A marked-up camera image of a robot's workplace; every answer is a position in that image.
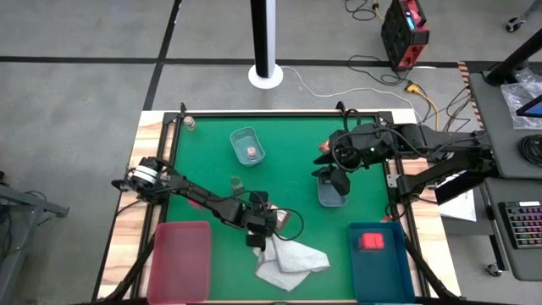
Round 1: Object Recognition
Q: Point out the blue tablet screen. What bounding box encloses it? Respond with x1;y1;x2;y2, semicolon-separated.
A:
515;93;542;119

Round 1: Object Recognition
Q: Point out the clear plastic bag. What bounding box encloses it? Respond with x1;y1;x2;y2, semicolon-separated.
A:
500;67;542;130

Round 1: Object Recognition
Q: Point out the white floor cable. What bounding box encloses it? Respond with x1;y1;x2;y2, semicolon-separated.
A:
281;65;433;141

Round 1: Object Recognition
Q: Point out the large pink plastic bin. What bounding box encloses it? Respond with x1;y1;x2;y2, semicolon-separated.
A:
147;220;213;304

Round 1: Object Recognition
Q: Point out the black floor cable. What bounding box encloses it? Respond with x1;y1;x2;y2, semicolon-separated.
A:
346;54;410;86
343;0;380;21

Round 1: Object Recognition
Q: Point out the yellow power cable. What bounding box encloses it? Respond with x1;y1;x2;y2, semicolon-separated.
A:
404;82;441;132

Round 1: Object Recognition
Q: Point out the black left camera cable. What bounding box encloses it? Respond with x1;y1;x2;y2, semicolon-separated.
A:
270;206;305;241

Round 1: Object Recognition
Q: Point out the backlit black keyboard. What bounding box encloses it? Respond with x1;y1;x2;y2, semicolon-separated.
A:
498;200;542;250

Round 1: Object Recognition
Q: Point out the grey keyboard desk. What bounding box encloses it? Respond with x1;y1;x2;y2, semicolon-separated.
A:
482;175;542;281

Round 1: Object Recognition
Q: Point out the black cable bundle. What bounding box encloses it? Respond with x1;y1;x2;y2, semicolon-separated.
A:
427;84;484;136

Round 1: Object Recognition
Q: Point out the large blue plastic bin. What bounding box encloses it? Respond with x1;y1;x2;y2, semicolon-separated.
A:
347;221;417;304

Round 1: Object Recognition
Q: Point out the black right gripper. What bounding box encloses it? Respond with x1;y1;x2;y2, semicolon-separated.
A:
312;129;365;197

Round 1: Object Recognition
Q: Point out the black slanted pole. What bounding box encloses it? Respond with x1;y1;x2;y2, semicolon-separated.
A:
482;27;542;87

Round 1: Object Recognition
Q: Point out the small teal plastic basket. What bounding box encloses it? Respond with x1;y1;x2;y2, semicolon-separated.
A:
229;125;267;169

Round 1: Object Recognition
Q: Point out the red-white hazard tape strip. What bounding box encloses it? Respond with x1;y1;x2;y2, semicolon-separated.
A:
456;61;495;158

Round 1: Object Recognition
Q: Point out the coiled black cable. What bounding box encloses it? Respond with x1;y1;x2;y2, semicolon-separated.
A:
518;133;542;167

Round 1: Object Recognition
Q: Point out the grey metal stand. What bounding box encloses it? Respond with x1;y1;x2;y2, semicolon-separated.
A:
0;171;71;297

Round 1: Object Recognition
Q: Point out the red and black equipment case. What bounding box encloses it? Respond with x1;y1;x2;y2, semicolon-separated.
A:
379;0;430;72

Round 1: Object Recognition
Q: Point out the grey-white knitted towel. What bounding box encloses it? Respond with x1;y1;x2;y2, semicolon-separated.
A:
253;234;331;292

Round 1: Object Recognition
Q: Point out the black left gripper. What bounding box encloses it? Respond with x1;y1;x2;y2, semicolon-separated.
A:
245;191;285;252

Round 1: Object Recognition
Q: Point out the green felt table mat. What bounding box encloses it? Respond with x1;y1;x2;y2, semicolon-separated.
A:
166;114;401;301

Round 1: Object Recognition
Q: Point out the grey side table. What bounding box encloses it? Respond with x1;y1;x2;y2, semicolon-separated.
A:
467;63;542;179

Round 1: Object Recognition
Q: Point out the small grey-blue plastic basket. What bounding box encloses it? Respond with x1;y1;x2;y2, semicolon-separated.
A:
316;175;349;208

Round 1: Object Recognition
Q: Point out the white pole with round base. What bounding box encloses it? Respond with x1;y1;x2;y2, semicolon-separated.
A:
247;0;285;90

